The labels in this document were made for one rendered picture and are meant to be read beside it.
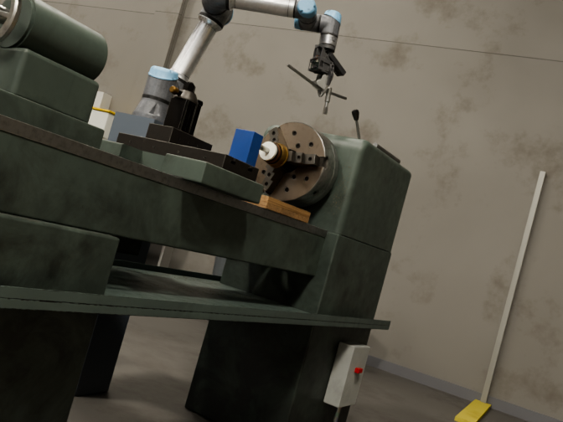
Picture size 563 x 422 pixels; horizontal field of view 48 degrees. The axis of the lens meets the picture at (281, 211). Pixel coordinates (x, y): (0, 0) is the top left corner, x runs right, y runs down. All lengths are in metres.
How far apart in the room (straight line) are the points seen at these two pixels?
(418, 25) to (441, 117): 0.86
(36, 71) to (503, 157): 4.33
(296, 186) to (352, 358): 0.77
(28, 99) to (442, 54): 4.56
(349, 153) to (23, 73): 1.41
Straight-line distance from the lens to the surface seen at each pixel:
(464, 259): 5.27
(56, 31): 1.54
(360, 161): 2.52
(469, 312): 5.24
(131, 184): 1.60
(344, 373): 2.73
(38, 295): 1.32
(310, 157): 2.38
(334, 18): 2.81
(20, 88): 1.49
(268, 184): 2.43
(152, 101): 2.64
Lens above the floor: 0.77
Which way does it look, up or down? 3 degrees up
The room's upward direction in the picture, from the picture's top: 16 degrees clockwise
